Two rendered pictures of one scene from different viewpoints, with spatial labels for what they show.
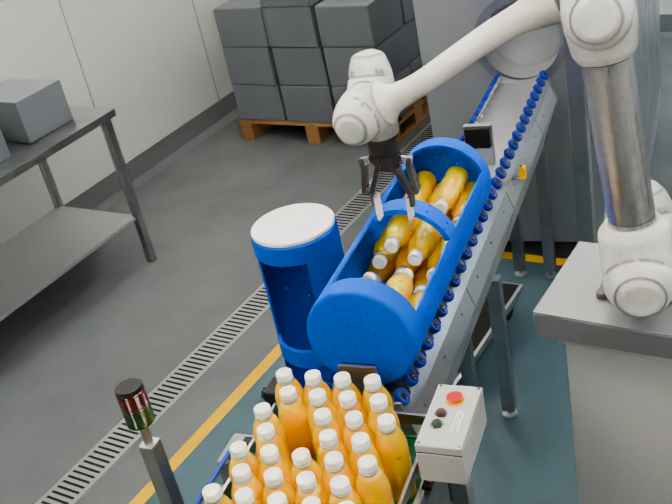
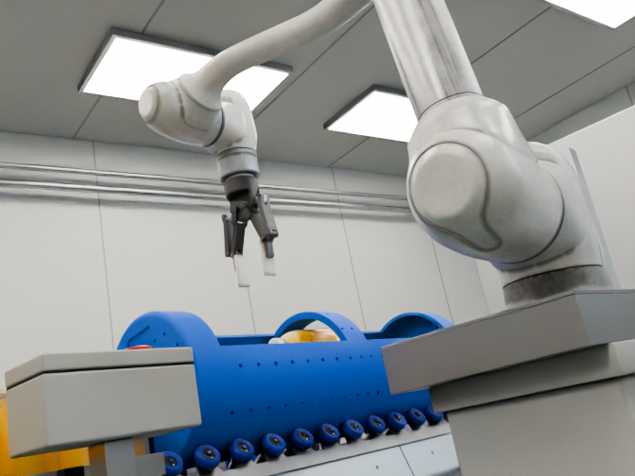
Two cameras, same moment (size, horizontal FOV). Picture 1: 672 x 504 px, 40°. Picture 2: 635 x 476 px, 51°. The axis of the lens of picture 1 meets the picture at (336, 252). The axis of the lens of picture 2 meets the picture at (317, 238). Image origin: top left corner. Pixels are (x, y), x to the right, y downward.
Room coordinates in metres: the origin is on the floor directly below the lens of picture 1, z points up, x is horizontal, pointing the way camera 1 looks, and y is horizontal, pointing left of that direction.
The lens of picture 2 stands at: (0.82, -0.65, 0.96)
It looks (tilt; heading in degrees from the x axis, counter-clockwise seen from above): 17 degrees up; 15
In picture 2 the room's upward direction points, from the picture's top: 11 degrees counter-clockwise
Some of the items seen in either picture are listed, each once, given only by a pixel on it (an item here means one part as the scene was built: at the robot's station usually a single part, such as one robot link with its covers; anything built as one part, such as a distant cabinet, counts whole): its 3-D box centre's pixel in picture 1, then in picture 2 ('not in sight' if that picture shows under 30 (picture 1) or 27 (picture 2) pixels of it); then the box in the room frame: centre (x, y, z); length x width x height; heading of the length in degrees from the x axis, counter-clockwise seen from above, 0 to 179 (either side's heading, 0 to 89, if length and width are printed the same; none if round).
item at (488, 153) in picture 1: (479, 145); not in sight; (3.05, -0.58, 1.00); 0.10 x 0.04 x 0.15; 64
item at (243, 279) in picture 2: (378, 206); (242, 271); (2.12, -0.13, 1.33); 0.03 x 0.01 x 0.07; 154
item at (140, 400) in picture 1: (132, 397); not in sight; (1.67, 0.50, 1.23); 0.06 x 0.06 x 0.04
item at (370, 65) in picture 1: (370, 84); (227, 124); (2.09, -0.16, 1.66); 0.13 x 0.11 x 0.16; 159
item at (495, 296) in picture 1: (502, 349); not in sight; (2.76, -0.52, 0.31); 0.06 x 0.06 x 0.63; 64
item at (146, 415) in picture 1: (138, 412); not in sight; (1.67, 0.50, 1.18); 0.06 x 0.06 x 0.05
